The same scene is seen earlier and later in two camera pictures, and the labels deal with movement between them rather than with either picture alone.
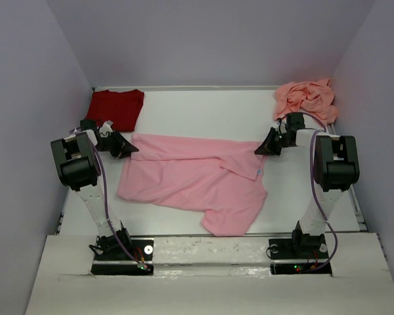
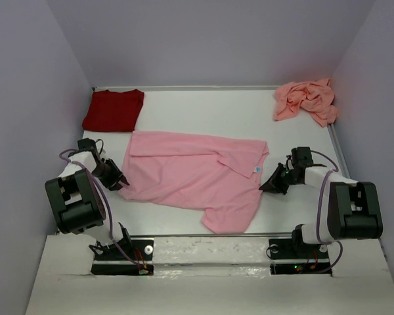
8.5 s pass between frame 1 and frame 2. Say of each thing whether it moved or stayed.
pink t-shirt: stayed
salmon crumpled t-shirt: stayed
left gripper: moved
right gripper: moved
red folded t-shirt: stayed
